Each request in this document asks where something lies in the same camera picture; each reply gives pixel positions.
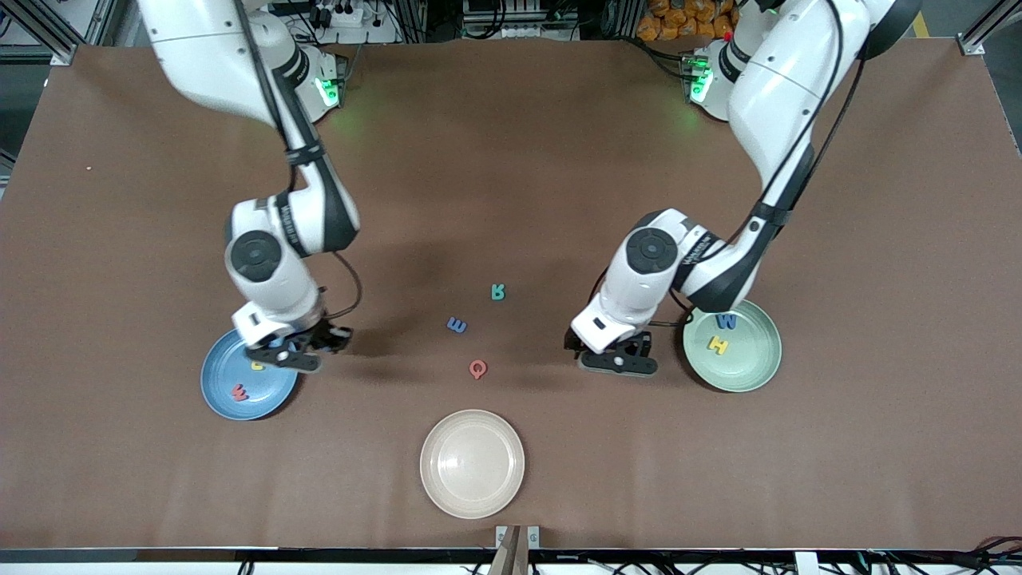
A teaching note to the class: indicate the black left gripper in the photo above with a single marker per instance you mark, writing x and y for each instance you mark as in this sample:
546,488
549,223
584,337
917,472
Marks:
640,344

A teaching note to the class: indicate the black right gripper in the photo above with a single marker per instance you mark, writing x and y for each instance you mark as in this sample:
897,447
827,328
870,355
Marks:
326,335

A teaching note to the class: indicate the red foam lowercase w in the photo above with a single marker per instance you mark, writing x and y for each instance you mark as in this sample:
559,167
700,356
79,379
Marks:
239,392

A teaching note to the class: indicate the yellow foam capital H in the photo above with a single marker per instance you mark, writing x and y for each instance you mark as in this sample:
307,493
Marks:
718,346

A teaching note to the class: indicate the blue foam capital M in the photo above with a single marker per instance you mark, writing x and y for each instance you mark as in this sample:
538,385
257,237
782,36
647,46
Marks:
726,323

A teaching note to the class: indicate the green plate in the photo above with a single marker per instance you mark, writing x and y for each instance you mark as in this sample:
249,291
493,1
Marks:
754,359

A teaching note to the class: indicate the red foam capital Q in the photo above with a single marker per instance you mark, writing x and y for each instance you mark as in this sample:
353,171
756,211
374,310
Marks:
473,368

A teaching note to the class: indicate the blue foam lowercase m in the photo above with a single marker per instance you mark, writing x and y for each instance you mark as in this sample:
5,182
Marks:
457,325

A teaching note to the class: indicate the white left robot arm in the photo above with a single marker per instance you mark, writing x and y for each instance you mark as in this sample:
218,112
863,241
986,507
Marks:
782,80

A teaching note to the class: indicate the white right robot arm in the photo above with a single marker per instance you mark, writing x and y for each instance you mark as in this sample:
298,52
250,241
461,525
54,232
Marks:
207,56

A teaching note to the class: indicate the blue plate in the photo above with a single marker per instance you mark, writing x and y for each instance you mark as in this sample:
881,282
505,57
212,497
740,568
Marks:
219,375

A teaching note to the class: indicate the beige plate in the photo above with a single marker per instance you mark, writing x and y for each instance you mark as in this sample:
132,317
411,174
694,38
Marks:
472,463

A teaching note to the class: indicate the white power strip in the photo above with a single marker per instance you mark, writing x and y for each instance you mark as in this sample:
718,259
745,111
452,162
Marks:
339,16

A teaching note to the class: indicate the orange packets pile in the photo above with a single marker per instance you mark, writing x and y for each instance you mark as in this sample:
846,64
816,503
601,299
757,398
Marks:
679,20

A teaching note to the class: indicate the metal equipment rack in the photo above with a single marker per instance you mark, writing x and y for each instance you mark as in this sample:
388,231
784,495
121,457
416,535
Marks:
519,20

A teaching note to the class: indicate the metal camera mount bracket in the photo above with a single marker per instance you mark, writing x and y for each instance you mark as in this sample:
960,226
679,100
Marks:
517,555

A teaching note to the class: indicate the aluminium frame profile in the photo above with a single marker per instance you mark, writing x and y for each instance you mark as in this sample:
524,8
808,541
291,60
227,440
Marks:
65,54
972,44

